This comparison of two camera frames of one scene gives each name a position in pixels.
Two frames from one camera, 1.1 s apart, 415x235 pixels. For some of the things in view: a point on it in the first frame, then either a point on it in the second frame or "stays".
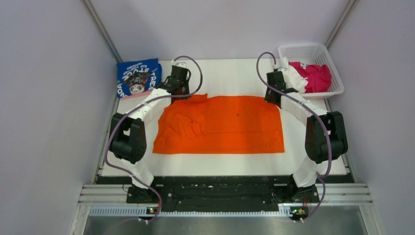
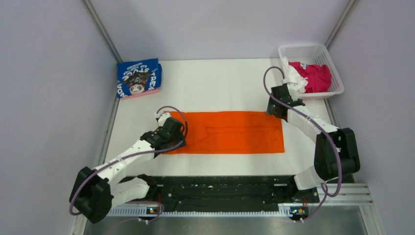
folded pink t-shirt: (139, 94) stays
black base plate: (222, 192) stays
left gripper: (187, 84) to (179, 135)
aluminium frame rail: (93, 195) stays
